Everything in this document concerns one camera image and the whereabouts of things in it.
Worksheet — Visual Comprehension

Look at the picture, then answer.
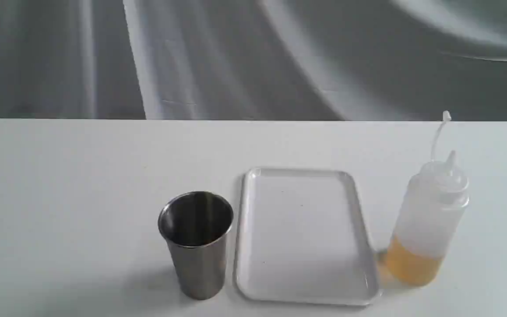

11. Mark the white plastic tray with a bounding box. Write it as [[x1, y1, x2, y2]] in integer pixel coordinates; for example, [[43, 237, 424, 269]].
[[234, 168, 382, 307]]

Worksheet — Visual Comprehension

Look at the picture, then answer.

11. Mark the grey backdrop cloth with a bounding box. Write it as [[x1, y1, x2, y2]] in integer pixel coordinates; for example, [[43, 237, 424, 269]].
[[0, 0, 507, 121]]

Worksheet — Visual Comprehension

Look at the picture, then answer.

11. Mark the stainless steel cup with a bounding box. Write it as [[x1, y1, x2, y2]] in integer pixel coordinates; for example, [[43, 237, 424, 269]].
[[157, 191, 234, 300]]

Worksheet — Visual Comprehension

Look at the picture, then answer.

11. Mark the plastic squeeze bottle with oil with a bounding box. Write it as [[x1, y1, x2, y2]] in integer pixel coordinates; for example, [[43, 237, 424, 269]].
[[384, 110, 470, 287]]

